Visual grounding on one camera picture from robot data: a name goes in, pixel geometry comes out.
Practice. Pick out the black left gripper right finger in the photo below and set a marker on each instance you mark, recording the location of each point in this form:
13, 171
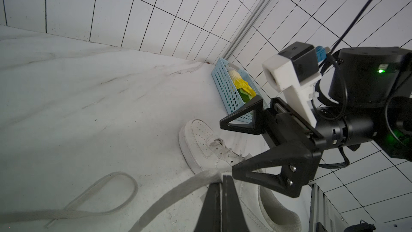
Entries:
232, 216

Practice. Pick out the green lettuce toy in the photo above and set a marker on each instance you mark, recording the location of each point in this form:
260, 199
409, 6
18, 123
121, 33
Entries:
245, 96

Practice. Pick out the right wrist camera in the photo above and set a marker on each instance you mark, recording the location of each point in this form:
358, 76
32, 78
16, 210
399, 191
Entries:
294, 71

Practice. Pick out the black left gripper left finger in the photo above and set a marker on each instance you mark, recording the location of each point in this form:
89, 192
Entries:
210, 215

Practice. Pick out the white sneaker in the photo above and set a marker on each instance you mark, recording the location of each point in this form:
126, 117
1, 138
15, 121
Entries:
71, 210
210, 159

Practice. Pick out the light blue plastic basket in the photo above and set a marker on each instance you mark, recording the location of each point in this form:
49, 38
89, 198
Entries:
229, 94

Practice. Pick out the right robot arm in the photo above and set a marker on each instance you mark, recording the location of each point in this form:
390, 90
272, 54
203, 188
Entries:
368, 100

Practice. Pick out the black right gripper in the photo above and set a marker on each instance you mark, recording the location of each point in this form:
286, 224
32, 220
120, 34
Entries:
297, 146

